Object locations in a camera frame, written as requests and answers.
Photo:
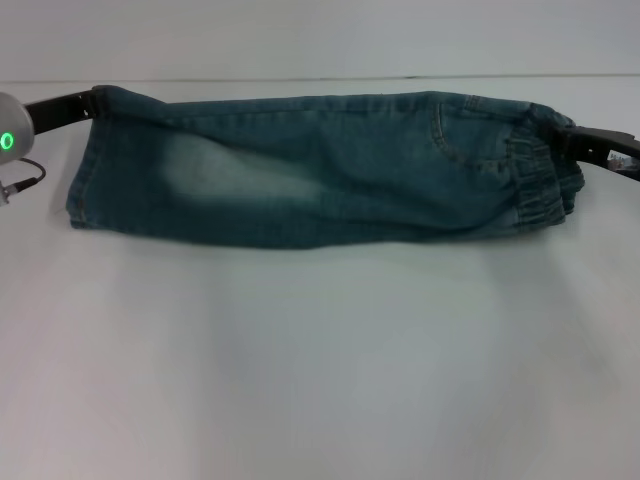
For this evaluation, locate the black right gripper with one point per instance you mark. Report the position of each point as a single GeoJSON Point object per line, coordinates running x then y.
{"type": "Point", "coordinates": [610, 150]}

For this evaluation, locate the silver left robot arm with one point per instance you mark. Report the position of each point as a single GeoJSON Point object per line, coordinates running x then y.
{"type": "Point", "coordinates": [15, 125]}

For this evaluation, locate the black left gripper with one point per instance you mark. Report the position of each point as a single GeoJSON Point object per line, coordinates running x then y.
{"type": "Point", "coordinates": [57, 112]}

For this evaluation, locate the blue denim shorts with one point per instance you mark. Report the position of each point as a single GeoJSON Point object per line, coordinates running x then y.
{"type": "Point", "coordinates": [325, 190]}

